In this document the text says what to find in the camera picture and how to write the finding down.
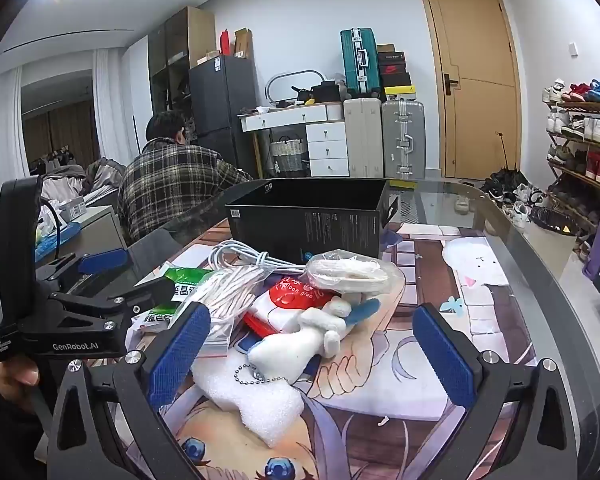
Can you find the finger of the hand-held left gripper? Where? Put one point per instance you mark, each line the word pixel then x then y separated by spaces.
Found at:
pixel 105 261
pixel 145 292

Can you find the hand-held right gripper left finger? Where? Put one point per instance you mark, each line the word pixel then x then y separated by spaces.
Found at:
pixel 176 355

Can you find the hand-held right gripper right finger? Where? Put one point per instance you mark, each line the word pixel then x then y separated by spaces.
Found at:
pixel 440 355

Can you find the green and white packet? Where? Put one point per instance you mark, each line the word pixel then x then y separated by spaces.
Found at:
pixel 152 321
pixel 185 280

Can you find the white foam piece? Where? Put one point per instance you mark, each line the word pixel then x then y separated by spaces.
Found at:
pixel 260 410

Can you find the clear bag of white items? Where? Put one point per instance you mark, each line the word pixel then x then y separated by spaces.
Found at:
pixel 350 270

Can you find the black cardboard box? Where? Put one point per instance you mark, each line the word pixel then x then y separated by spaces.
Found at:
pixel 305 225

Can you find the person's left hand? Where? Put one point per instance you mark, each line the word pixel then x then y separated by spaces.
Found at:
pixel 10 375

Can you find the pile of clothes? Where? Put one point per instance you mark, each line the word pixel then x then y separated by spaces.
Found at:
pixel 80 177

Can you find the red and white packet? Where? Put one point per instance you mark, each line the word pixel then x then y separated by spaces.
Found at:
pixel 290 295

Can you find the white curtain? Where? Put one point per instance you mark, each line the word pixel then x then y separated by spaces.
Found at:
pixel 0 150

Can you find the pile of shoes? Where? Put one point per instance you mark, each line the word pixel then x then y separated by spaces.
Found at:
pixel 517 200

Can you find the black trash bag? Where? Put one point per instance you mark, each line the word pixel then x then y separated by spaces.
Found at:
pixel 552 220

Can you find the black umbrella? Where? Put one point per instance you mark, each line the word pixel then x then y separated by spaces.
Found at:
pixel 502 177

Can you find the wicker basket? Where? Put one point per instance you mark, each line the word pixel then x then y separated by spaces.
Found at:
pixel 287 155

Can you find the black refrigerator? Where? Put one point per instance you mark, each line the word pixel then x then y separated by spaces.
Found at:
pixel 220 95

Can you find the silver suitcase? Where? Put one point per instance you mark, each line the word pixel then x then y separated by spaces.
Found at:
pixel 402 137

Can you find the wooden shoe rack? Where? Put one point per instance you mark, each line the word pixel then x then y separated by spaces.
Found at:
pixel 580 175

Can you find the cream suitcase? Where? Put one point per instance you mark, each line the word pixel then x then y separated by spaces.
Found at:
pixel 362 137

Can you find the white desk with drawers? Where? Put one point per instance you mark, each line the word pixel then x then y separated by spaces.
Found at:
pixel 325 140

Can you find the tall wooden cabinet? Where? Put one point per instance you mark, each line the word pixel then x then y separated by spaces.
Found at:
pixel 200 35

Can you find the oval mirror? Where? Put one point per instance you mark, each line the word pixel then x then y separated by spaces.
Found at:
pixel 275 82

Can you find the red bottle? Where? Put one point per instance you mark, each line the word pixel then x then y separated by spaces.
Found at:
pixel 225 42

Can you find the brown cardboard box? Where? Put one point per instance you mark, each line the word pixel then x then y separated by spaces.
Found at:
pixel 243 44

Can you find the yellow and black box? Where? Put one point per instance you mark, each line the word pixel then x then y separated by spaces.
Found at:
pixel 399 93

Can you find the shoe rack with shoes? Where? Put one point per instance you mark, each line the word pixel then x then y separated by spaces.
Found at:
pixel 580 127

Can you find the wooden door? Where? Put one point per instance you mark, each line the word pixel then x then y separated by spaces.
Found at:
pixel 475 85

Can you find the black shoe box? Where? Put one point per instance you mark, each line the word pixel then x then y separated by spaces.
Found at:
pixel 392 62

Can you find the teal suitcase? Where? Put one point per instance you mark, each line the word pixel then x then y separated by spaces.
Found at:
pixel 359 62

